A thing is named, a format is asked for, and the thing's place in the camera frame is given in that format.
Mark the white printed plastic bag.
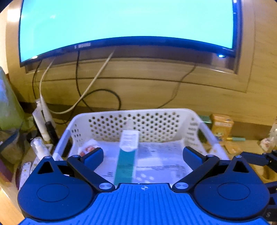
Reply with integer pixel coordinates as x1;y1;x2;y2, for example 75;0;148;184
95;141;192;185

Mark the white teal toothpaste box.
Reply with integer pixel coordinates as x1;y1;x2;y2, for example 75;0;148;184
114;130;139;186

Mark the small floral wrapped packet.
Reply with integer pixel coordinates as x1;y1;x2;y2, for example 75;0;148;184
78;139;100;157

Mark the green pen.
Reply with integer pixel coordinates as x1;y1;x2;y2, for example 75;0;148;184
226;137;245;142

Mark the white perforated plastic basket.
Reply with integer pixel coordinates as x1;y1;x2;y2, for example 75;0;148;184
53;108;228;160

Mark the orange bricks toy box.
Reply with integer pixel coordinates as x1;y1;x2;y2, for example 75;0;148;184
211;114;234;142

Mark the green small box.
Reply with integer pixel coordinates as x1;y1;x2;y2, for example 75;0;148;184
199;115;212;124

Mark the small white spray bottle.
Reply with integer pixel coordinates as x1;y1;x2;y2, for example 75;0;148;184
30;137;51;160

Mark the white tube bottle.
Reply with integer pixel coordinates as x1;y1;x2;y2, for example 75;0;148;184
32;99;51;143

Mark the green snack bag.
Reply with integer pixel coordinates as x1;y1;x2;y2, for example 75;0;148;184
0;68;28;130

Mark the black power cable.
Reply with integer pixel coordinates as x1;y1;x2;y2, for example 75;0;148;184
32;51;196;125

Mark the beige thick cable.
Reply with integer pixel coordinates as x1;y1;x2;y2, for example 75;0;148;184
39;48;115;115

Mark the wall mounted television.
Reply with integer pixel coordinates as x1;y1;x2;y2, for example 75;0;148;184
18;1;241;66

